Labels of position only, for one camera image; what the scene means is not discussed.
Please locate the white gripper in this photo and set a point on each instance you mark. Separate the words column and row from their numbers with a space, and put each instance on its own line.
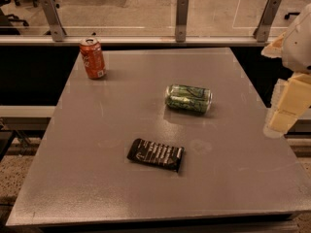
column 298, row 49

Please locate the green soda can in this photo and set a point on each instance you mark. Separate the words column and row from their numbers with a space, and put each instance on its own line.
column 188, row 98

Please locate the orange soda can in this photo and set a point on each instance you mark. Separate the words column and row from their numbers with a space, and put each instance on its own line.
column 92, row 57

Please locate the black snack bar wrapper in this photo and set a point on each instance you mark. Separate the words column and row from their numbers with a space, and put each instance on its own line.
column 155, row 154

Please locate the glass railing panel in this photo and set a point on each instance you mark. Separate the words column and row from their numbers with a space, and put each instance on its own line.
column 158, row 17

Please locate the right metal railing bracket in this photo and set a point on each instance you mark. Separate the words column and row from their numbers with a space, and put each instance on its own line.
column 262, row 31

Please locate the metal railing bracket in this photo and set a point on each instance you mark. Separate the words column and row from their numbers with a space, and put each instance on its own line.
column 56, row 29
column 262, row 31
column 181, row 20

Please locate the middle metal railing bracket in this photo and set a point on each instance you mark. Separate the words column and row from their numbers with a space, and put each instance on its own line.
column 181, row 20

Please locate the left metal railing bracket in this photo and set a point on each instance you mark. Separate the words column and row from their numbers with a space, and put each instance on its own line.
column 56, row 29

